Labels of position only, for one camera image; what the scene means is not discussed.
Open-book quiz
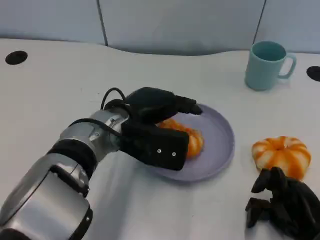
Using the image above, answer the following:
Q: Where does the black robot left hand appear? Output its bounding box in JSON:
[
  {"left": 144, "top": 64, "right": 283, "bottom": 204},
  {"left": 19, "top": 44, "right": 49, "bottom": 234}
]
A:
[{"left": 124, "top": 86, "right": 204, "bottom": 125}]

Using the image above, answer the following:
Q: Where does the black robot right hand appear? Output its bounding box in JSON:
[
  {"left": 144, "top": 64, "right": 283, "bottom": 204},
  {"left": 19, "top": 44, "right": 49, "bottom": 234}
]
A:
[{"left": 244, "top": 166, "right": 320, "bottom": 240}]

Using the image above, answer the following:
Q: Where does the orange white toy bread roll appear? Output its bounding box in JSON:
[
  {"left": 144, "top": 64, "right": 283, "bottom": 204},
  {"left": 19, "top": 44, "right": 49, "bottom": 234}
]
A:
[
  {"left": 251, "top": 135, "right": 312, "bottom": 181},
  {"left": 156, "top": 118, "right": 205, "bottom": 159}
]

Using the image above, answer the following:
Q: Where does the lilac plate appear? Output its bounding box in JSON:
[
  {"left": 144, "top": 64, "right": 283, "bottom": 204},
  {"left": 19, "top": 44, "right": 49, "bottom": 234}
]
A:
[{"left": 138, "top": 103, "right": 236, "bottom": 183}]

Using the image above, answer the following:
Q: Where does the grey partition panel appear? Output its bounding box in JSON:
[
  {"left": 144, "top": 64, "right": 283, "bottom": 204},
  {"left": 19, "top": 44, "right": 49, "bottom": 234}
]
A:
[
  {"left": 98, "top": 0, "right": 267, "bottom": 57},
  {"left": 252, "top": 0, "right": 320, "bottom": 54},
  {"left": 0, "top": 0, "right": 110, "bottom": 47}
]

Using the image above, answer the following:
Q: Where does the pale green mug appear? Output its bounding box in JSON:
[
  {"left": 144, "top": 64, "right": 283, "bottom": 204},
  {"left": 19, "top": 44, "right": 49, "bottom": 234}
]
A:
[{"left": 244, "top": 40, "right": 297, "bottom": 91}]

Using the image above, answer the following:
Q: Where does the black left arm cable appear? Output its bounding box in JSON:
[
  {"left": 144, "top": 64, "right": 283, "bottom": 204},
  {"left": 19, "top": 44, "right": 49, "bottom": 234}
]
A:
[{"left": 69, "top": 87, "right": 132, "bottom": 137}]

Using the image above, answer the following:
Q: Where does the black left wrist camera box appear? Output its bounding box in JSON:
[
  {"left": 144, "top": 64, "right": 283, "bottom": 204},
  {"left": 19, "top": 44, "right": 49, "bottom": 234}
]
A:
[{"left": 119, "top": 121, "right": 190, "bottom": 172}]

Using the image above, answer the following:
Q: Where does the black table cable hole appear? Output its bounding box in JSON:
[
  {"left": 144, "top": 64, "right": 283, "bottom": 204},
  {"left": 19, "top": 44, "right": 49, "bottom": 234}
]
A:
[
  {"left": 306, "top": 65, "right": 320, "bottom": 82},
  {"left": 4, "top": 50, "right": 28, "bottom": 65}
]

